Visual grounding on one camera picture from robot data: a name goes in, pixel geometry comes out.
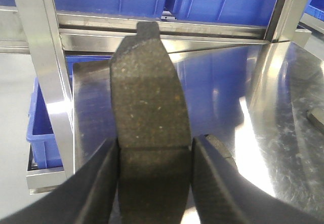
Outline right blue plastic bin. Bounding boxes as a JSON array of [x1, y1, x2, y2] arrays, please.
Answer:
[[165, 0, 277, 26]]

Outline stainless steel rack frame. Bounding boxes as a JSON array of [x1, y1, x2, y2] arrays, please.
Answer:
[[1, 0, 308, 193]]

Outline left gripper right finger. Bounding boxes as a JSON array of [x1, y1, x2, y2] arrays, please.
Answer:
[[191, 135, 320, 223]]

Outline grey brake pad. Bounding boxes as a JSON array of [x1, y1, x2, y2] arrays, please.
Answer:
[[109, 22, 191, 223], [206, 135, 237, 170], [306, 108, 323, 129]]

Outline lower blue plastic bin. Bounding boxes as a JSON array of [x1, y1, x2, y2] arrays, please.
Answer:
[[26, 56, 117, 169]]

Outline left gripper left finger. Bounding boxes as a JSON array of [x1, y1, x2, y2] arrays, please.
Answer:
[[1, 140, 118, 223]]

